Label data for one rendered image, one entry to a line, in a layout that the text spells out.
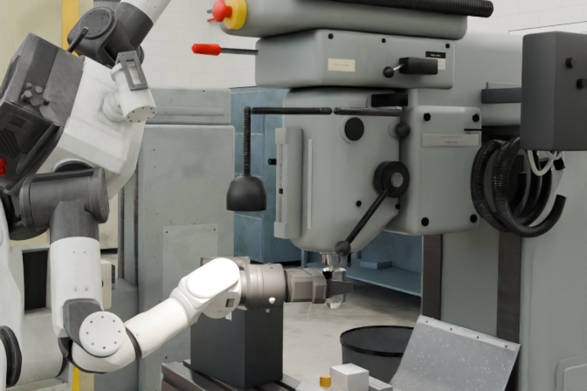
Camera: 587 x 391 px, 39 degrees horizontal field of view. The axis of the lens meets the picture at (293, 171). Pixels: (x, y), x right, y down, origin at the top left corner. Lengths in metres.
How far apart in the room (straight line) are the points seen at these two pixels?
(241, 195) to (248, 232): 7.76
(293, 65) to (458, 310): 0.73
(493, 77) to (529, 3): 5.23
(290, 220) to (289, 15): 0.39
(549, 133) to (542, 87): 0.08
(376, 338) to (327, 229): 2.43
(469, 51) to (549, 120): 0.29
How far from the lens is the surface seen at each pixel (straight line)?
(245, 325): 1.93
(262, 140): 8.87
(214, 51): 1.60
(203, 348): 2.08
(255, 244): 9.08
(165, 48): 11.32
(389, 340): 3.96
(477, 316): 1.90
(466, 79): 1.71
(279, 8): 1.45
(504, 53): 1.79
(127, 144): 1.70
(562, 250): 1.83
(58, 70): 1.73
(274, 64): 1.60
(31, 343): 2.01
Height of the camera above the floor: 1.55
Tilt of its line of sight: 3 degrees down
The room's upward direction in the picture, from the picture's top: 1 degrees clockwise
